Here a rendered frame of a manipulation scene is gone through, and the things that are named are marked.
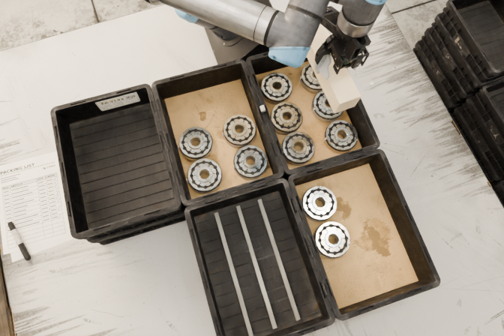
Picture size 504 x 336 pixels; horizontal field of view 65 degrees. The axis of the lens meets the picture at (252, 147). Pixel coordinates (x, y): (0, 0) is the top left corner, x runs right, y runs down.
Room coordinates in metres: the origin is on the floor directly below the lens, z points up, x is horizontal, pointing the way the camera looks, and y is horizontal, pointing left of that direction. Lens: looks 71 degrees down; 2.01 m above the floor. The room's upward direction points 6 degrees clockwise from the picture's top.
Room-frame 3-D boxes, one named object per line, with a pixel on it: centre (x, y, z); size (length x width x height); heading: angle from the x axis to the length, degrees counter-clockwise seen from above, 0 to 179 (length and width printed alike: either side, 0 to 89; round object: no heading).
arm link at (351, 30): (0.55, -0.19, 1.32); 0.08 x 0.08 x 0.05
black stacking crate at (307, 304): (0.05, -0.05, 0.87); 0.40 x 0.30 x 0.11; 23
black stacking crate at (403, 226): (0.17, -0.32, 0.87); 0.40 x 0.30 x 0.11; 23
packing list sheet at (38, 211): (0.17, 0.70, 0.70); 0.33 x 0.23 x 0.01; 27
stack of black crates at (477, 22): (1.16, -1.02, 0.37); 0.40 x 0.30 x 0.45; 27
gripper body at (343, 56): (0.54, -0.19, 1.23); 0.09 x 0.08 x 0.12; 27
